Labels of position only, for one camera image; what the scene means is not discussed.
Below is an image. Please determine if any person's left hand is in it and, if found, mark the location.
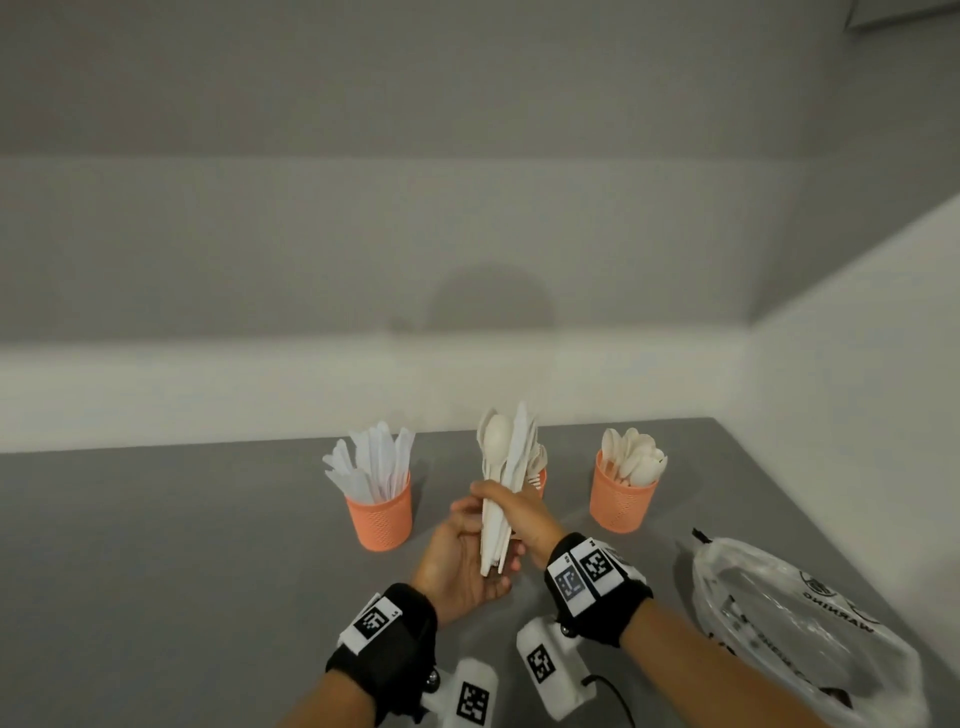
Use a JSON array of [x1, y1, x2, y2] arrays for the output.
[[410, 494, 526, 628]]

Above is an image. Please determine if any person's right hand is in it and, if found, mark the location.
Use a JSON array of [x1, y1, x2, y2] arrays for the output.
[[470, 479, 568, 569]]

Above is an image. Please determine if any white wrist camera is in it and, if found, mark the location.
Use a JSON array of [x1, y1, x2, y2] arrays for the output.
[[515, 616, 598, 721]]

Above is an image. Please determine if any black wrist strap with markers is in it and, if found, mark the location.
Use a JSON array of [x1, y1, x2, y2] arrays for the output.
[[325, 583, 439, 725], [544, 532, 654, 649]]

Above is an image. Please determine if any bunch of white plastic spoons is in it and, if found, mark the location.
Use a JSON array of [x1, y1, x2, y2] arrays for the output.
[[599, 427, 669, 489]]

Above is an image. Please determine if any person's right forearm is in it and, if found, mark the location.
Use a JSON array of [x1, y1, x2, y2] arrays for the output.
[[620, 599, 826, 728]]

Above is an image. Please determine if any bunch of white plastic knives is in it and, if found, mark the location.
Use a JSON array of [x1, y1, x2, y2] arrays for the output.
[[322, 421, 416, 505]]

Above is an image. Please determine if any clear plastic zip bag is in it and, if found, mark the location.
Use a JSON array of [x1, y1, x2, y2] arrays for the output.
[[689, 528, 931, 728]]

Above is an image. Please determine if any bunch of white plastic cutlery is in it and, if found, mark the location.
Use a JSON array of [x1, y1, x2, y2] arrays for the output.
[[476, 401, 541, 579]]

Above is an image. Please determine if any black cable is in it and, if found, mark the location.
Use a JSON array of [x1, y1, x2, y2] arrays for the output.
[[581, 674, 637, 728]]

